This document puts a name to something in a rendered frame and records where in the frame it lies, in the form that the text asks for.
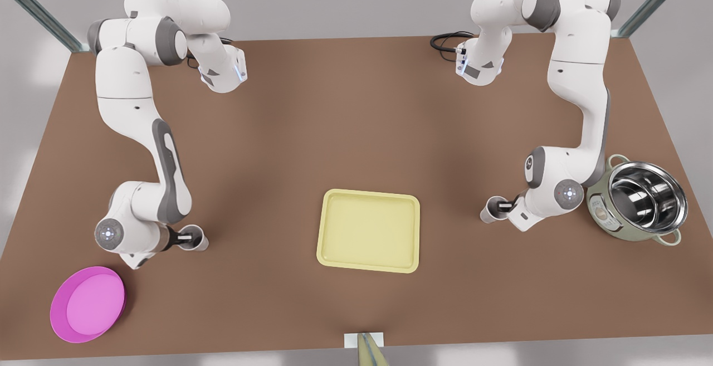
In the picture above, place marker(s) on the white IKEA cup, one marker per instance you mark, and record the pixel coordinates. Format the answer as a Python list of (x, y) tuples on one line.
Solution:
[(491, 210), (199, 240)]

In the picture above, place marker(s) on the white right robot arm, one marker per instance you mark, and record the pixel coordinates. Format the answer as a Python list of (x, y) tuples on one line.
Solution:
[(123, 82)]

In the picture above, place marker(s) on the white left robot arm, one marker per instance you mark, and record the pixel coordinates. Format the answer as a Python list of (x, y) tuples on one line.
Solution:
[(576, 71)]

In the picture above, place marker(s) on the yellow rectangular tray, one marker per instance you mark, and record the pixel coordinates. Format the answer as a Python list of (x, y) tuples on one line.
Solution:
[(369, 231)]

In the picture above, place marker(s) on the pink round plate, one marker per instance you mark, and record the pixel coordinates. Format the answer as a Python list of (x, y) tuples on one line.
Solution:
[(89, 304)]

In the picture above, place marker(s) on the green pot with steel interior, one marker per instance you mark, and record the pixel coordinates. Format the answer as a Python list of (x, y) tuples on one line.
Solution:
[(640, 199)]

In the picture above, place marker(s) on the silver frame post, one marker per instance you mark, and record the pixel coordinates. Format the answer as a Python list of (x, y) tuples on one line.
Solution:
[(369, 352), (654, 1), (39, 12)]

